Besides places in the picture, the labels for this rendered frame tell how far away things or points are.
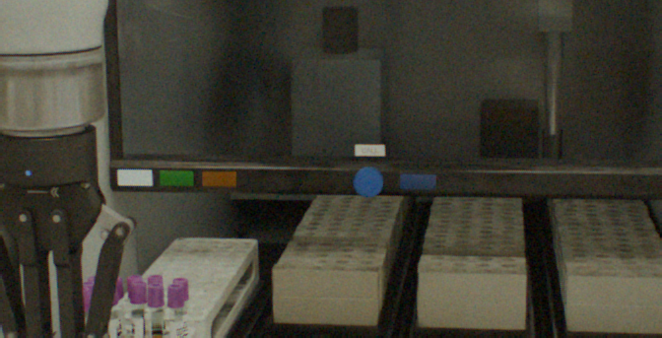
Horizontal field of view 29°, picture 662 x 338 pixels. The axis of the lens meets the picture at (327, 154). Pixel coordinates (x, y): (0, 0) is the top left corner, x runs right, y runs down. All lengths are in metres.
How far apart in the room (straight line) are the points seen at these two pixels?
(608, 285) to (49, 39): 0.67
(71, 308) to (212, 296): 0.38
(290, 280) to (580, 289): 0.30
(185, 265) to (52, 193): 0.50
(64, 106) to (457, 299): 0.57
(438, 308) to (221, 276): 0.24
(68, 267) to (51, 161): 0.09
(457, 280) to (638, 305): 0.19
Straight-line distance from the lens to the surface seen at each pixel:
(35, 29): 0.90
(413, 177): 1.30
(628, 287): 1.34
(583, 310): 1.35
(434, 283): 1.34
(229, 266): 1.43
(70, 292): 0.97
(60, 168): 0.92
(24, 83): 0.91
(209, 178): 1.33
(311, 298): 1.35
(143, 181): 1.34
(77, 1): 0.90
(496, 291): 1.34
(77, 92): 0.91
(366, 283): 1.34
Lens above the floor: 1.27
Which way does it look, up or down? 12 degrees down
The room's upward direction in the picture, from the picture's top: 1 degrees counter-clockwise
